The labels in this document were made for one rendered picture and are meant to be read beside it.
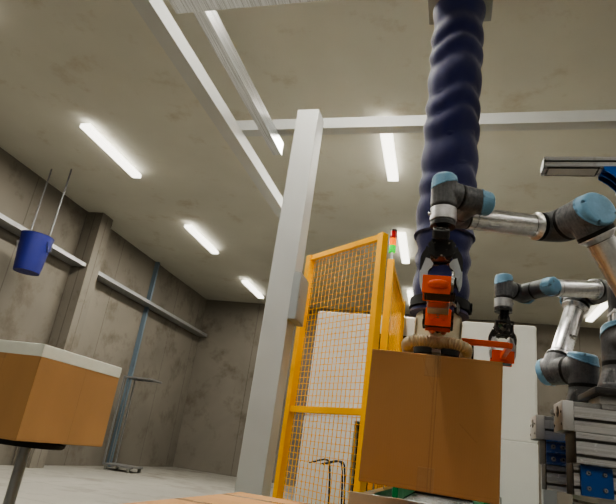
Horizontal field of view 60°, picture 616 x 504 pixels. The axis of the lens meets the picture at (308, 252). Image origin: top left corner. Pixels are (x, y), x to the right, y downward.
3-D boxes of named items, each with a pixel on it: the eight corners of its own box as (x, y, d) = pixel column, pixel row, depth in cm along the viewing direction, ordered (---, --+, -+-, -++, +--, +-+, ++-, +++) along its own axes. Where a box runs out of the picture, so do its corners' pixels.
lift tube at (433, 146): (415, 247, 229) (435, 16, 270) (474, 250, 222) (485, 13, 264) (411, 225, 207) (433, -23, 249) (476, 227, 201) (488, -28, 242)
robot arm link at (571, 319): (557, 374, 222) (588, 273, 247) (528, 376, 234) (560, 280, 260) (576, 390, 224) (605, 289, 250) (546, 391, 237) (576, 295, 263)
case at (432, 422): (379, 477, 215) (389, 376, 228) (485, 495, 204) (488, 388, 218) (357, 481, 161) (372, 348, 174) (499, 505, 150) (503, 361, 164)
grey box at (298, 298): (295, 326, 344) (301, 281, 354) (303, 327, 343) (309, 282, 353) (286, 318, 326) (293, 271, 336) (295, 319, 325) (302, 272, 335)
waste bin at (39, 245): (26, 277, 731) (38, 240, 750) (52, 279, 721) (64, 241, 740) (0, 265, 689) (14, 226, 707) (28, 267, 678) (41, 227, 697)
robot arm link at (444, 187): (465, 173, 158) (439, 167, 156) (464, 207, 154) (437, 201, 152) (451, 184, 165) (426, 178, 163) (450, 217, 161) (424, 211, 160)
